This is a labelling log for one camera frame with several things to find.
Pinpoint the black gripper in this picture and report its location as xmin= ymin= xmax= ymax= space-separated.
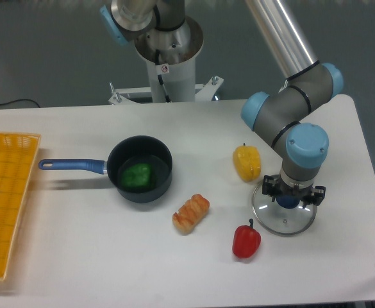
xmin=262 ymin=175 xmax=326 ymax=209

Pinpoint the glass lid blue knob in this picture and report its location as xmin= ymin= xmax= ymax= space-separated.
xmin=251 ymin=181 xmax=317 ymax=237

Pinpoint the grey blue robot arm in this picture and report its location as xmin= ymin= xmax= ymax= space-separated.
xmin=100 ymin=1 xmax=344 ymax=209

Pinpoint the yellow bell pepper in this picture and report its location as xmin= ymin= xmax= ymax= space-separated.
xmin=232 ymin=143 xmax=262 ymax=182

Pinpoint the red bell pepper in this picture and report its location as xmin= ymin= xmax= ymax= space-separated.
xmin=232 ymin=218 xmax=262 ymax=259

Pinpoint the toy bread loaf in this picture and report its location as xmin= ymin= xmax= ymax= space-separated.
xmin=172 ymin=194 xmax=210 ymax=235

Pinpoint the green bell pepper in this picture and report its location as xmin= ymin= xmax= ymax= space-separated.
xmin=120 ymin=163 xmax=153 ymax=190

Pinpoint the yellow plastic basket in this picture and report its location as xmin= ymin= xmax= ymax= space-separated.
xmin=0 ymin=132 xmax=41 ymax=281

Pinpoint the dark pot blue handle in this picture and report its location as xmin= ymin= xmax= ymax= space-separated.
xmin=38 ymin=135 xmax=173 ymax=203

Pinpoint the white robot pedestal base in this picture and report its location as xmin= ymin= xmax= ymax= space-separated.
xmin=108 ymin=17 xmax=224 ymax=105

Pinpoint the black floor cable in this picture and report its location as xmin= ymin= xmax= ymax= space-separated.
xmin=0 ymin=98 xmax=41 ymax=108

